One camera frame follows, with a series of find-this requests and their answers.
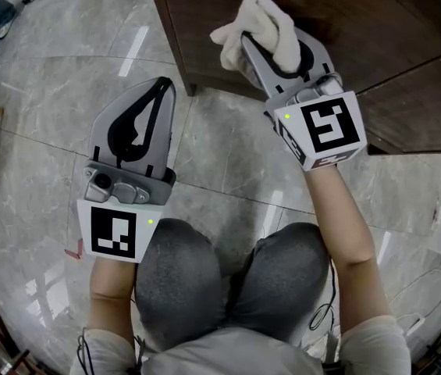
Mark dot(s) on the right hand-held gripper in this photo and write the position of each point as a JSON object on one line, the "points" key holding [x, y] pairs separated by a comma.
{"points": [[329, 127]]}

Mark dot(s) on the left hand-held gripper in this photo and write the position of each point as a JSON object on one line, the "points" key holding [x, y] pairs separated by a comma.
{"points": [[112, 233]]}

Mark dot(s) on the white fluffy cloth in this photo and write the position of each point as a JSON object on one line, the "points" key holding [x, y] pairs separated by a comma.
{"points": [[267, 18]]}

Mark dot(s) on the person's left forearm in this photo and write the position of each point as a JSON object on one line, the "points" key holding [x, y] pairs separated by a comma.
{"points": [[111, 299]]}

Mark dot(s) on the person's right forearm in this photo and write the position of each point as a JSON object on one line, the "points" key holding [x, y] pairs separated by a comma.
{"points": [[345, 240]]}

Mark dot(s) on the dark vanity cabinet black top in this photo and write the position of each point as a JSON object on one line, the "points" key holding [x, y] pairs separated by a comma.
{"points": [[165, 26]]}

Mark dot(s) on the person's grey trousers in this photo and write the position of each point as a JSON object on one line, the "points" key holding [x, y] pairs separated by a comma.
{"points": [[177, 279]]}

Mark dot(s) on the person's white shirt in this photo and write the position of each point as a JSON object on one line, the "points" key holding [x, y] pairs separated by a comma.
{"points": [[235, 354]]}

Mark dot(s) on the white power adapter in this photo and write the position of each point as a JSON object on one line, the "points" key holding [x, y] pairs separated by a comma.
{"points": [[415, 326]]}

